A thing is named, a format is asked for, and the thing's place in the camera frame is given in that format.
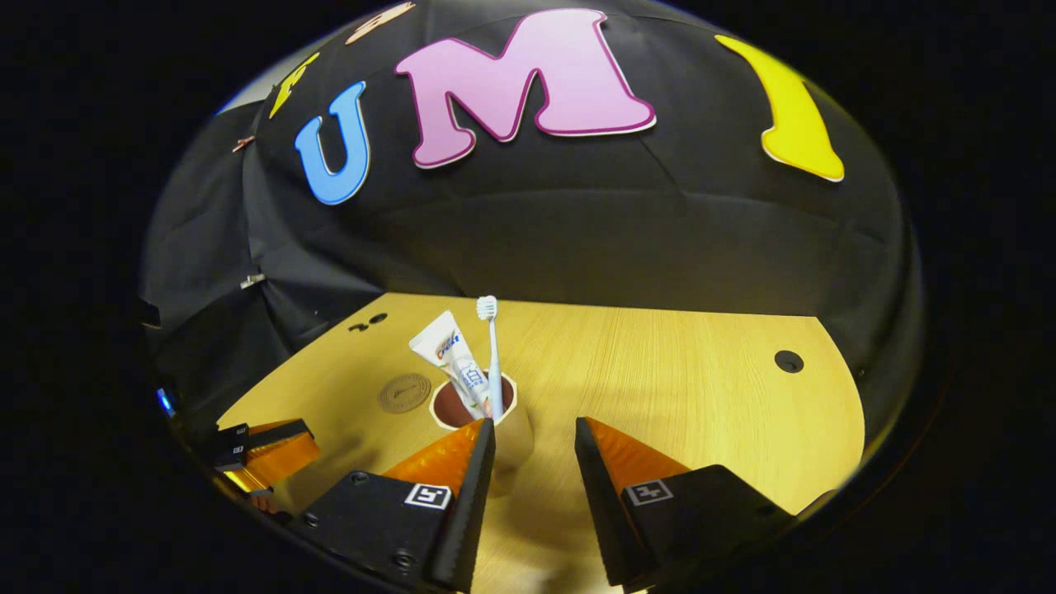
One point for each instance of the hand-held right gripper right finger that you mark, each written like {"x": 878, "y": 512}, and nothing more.
{"x": 598, "y": 511}

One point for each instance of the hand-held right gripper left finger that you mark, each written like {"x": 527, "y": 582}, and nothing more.
{"x": 470, "y": 511}

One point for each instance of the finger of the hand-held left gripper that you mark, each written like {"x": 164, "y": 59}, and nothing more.
{"x": 272, "y": 462}
{"x": 233, "y": 437}

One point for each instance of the beige cup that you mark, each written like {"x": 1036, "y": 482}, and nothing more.
{"x": 516, "y": 445}

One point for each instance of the round brown coaster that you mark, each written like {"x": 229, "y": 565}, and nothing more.
{"x": 404, "y": 393}

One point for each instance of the white toothbrush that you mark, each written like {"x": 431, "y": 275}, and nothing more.
{"x": 495, "y": 355}

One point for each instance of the white toothpaste tube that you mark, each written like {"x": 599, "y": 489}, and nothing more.
{"x": 450, "y": 351}

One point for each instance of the wooden desktop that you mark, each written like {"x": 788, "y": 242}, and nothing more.
{"x": 660, "y": 371}

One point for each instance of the silver metal clip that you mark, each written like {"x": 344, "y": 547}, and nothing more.
{"x": 252, "y": 280}

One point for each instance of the black backdrop cloth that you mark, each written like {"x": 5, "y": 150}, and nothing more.
{"x": 577, "y": 223}

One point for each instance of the pink clip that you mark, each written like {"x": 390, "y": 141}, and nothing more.
{"x": 243, "y": 143}

